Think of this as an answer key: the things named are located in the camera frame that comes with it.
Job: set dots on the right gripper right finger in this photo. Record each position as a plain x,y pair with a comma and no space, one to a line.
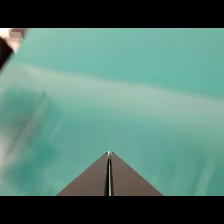
128,181

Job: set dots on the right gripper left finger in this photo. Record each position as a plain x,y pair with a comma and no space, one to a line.
93,181

